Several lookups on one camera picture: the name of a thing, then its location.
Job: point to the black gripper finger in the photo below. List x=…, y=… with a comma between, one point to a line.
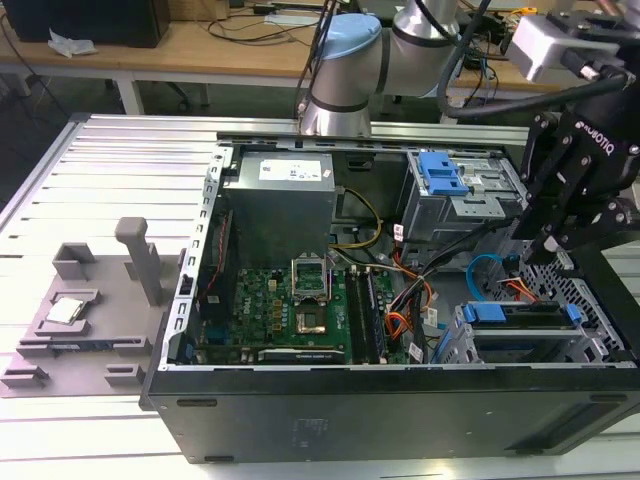
x=545, y=210
x=610, y=217

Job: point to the hard disk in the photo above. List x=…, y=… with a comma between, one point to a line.
x=520, y=315

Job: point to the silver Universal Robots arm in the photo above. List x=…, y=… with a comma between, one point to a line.
x=340, y=75

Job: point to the metal disk bay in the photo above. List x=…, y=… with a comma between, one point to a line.
x=460, y=345

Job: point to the black RAM slot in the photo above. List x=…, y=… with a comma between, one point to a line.
x=352, y=315
x=364, y=320

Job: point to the metal drive cage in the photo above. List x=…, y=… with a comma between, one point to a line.
x=450, y=215

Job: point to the blue plastic drive carrier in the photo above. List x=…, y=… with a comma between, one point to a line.
x=440, y=170

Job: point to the CPU socket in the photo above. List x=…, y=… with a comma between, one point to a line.
x=310, y=322

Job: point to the grey power supply unit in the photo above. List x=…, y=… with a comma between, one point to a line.
x=280, y=200

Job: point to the black graphics card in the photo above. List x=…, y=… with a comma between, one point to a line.
x=300, y=356

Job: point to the black open PC case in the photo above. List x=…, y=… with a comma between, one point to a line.
x=350, y=420

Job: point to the green Dell motherboard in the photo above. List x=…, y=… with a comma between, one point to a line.
x=260, y=310

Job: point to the wooden desk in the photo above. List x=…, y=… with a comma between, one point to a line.
x=200, y=55

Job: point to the grey parts rack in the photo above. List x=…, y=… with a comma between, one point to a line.
x=100, y=340

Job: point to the RAM stick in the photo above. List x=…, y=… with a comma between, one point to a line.
x=82, y=345

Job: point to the silver CPU chip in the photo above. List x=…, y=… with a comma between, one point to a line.
x=65, y=310

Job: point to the black box on desk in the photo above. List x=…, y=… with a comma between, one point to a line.
x=85, y=20

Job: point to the clear plastic bag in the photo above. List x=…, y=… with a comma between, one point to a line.
x=70, y=44

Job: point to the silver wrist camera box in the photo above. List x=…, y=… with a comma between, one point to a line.
x=545, y=45

